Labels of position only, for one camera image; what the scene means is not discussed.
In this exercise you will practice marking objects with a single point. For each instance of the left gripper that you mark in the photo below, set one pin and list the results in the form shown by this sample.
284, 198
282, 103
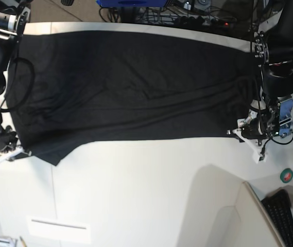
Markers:
250, 132

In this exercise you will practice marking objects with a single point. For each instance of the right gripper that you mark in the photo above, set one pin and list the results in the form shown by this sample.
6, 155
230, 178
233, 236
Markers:
9, 142

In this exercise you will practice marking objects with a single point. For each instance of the black t-shirt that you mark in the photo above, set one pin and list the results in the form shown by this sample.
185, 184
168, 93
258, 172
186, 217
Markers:
82, 87

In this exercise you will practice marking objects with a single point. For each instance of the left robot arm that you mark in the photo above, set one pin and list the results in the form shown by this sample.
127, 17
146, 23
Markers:
271, 116

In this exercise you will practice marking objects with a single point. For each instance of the green tape roll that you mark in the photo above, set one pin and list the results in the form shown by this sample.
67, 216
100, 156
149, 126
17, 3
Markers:
286, 175

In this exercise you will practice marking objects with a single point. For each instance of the black keyboard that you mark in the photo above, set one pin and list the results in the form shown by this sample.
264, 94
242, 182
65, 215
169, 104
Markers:
278, 207

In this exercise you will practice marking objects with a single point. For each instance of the pencil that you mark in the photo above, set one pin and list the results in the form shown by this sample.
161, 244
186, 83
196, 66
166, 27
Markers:
23, 242

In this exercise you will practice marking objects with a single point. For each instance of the power strip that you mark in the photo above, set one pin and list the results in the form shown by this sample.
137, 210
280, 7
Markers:
198, 21

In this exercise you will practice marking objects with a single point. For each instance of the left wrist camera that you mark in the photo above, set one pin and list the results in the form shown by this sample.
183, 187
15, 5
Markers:
259, 157

